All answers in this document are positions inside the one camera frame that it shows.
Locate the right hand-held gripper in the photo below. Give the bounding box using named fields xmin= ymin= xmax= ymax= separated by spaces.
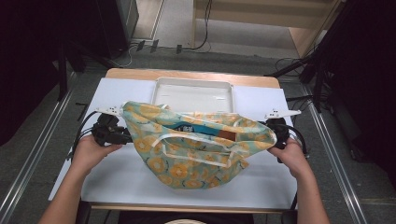
xmin=264 ymin=108 xmax=303 ymax=150

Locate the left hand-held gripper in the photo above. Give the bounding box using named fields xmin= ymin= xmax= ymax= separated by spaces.
xmin=92 ymin=105 xmax=134 ymax=147

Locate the brown box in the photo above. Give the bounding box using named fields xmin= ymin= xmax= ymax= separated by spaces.
xmin=219 ymin=130 xmax=237 ymax=142

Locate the blue snack packet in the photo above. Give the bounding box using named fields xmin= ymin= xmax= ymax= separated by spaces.
xmin=169 ymin=121 xmax=224 ymax=137

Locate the white plastic tray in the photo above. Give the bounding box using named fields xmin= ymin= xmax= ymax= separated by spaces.
xmin=150 ymin=77 xmax=235 ymax=115

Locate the person's right hand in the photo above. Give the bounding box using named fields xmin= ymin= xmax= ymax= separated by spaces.
xmin=267 ymin=137 xmax=313 ymax=179

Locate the person's left hand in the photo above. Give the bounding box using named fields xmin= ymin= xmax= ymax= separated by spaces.
xmin=70 ymin=134 xmax=124 ymax=175

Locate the white table sheet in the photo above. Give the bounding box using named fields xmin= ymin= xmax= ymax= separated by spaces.
xmin=48 ymin=77 xmax=298 ymax=210

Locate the black metal stand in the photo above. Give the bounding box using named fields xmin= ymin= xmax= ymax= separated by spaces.
xmin=55 ymin=40 xmax=114 ymax=103
xmin=264 ymin=50 xmax=332 ymax=114

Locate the wooden table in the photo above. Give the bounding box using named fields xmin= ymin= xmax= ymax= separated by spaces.
xmin=90 ymin=67 xmax=281 ymax=215

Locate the black curtain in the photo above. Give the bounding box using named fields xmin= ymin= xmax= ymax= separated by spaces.
xmin=0 ymin=0 xmax=104 ymax=147
xmin=314 ymin=0 xmax=396 ymax=188

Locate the dark cabinet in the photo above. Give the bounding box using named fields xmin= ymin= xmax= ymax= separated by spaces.
xmin=92 ymin=0 xmax=140 ymax=60

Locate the person's dark clothing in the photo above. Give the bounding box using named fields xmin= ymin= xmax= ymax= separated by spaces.
xmin=118 ymin=211 xmax=255 ymax=224

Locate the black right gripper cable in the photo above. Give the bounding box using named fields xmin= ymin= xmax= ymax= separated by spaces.
xmin=279 ymin=123 xmax=309 ymax=157

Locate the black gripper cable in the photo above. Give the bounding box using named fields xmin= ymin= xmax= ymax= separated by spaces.
xmin=66 ymin=110 xmax=101 ymax=161
xmin=279 ymin=123 xmax=309 ymax=157

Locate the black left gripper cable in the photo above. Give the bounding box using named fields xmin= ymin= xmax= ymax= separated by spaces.
xmin=66 ymin=110 xmax=101 ymax=161

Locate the metal floor rail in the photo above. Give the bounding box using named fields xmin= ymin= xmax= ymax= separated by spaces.
xmin=0 ymin=72 xmax=78 ymax=224
xmin=300 ymin=83 xmax=370 ymax=224

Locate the white floor cable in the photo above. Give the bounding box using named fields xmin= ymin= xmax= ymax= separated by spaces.
xmin=114 ymin=44 xmax=138 ymax=69

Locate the light wooden furniture frame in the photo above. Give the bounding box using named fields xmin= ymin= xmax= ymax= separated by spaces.
xmin=191 ymin=0 xmax=347 ymax=59

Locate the black floor cable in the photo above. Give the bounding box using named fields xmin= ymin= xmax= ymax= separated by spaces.
xmin=181 ymin=0 xmax=213 ymax=52

